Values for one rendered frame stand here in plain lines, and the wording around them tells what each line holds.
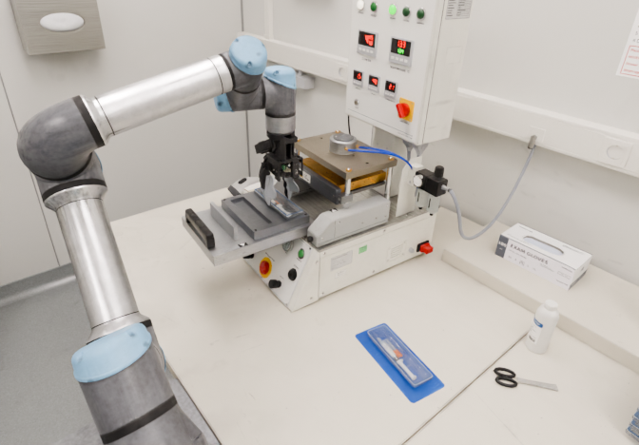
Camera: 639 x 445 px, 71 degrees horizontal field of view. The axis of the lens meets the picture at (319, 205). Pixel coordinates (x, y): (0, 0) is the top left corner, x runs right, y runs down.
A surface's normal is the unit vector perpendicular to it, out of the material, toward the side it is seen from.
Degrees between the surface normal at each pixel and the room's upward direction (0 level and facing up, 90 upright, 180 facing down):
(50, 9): 90
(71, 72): 90
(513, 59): 90
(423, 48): 90
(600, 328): 0
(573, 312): 0
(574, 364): 0
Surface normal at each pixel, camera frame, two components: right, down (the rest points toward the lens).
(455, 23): 0.57, 0.42
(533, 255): -0.75, 0.25
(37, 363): 0.04, -0.87
